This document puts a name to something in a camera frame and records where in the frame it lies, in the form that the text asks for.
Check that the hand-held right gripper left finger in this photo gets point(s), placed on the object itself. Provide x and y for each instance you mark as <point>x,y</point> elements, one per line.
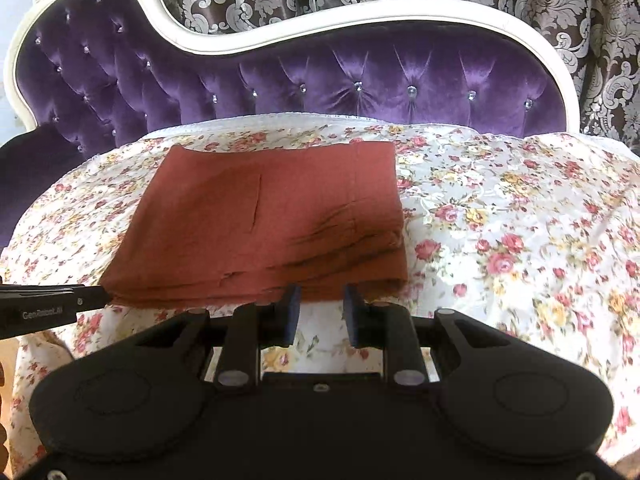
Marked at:
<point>290,316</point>

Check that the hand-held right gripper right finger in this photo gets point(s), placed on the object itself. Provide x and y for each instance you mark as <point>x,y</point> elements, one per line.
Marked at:
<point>352,316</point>

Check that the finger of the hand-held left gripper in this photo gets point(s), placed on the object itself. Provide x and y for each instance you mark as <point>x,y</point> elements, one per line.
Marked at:
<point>90,296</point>

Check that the rust red pants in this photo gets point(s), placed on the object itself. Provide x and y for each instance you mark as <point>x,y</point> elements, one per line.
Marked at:
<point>260,220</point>

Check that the floral blanket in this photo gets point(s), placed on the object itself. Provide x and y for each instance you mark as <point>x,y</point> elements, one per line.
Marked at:
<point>500,240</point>

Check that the purple tufted sofa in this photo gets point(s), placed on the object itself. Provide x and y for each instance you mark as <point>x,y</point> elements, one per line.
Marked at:
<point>325,80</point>

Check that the brown damask curtain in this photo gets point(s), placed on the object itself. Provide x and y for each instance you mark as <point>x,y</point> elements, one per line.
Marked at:
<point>575,25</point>

